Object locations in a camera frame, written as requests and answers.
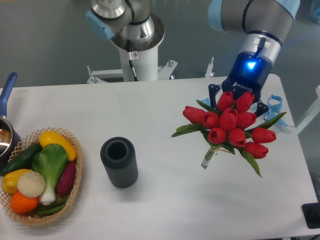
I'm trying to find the white garlic bulb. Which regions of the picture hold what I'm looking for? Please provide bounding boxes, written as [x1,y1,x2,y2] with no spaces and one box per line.
[17,171,46,198]

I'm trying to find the black device at table edge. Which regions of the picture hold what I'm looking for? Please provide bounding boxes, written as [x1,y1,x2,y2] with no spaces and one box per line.
[301,202,320,229]

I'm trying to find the orange fruit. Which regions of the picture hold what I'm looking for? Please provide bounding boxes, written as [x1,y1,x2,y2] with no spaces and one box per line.
[10,191,39,214]

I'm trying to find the dark green cucumber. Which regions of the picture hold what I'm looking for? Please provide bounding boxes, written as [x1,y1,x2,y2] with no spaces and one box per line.
[0,142,43,177]

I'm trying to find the grey robot arm with blue caps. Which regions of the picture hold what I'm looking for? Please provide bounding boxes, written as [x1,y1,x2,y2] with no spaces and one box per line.
[207,0,301,117]

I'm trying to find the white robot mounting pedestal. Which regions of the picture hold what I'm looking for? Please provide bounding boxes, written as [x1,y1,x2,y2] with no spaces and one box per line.
[87,46,178,84]

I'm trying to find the dark grey ribbed vase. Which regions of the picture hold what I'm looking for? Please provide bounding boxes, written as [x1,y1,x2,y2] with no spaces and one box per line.
[100,136,138,189]

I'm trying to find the red tulip bouquet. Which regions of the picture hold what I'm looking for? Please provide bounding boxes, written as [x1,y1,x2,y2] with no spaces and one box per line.
[172,91,285,176]

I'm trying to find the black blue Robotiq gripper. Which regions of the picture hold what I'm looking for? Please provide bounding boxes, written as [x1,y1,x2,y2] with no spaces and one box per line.
[208,52,272,118]

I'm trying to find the white frame at right edge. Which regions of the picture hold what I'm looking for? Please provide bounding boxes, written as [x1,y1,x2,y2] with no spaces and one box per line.
[295,85,320,135]

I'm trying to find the silver robot arm base joint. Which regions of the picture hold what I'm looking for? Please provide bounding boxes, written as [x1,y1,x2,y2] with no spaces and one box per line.
[85,0,165,52]

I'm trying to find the light blue ribbon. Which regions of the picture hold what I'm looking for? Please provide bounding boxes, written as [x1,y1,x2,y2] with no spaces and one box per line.
[201,93,295,133]

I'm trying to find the black cable on pedestal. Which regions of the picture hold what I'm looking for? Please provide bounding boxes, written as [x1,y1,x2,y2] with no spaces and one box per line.
[126,39,139,82]

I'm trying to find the woven wicker basket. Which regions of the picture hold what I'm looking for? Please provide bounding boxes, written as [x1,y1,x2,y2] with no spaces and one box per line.
[0,127,84,226]

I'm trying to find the green bok choy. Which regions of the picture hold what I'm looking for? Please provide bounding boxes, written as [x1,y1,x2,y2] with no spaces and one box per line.
[31,143,68,206]

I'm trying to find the purple sweet potato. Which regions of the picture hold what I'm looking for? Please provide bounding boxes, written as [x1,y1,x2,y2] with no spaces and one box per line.
[56,161,76,196]

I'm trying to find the yellow bell pepper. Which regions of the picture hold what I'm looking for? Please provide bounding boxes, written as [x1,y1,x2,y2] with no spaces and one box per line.
[1,169,32,194]

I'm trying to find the blue handled saucepan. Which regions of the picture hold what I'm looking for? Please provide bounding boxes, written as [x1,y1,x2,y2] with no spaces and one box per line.
[0,72,21,171]

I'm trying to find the green bean pods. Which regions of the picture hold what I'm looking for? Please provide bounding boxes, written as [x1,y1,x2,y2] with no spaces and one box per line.
[35,198,67,217]

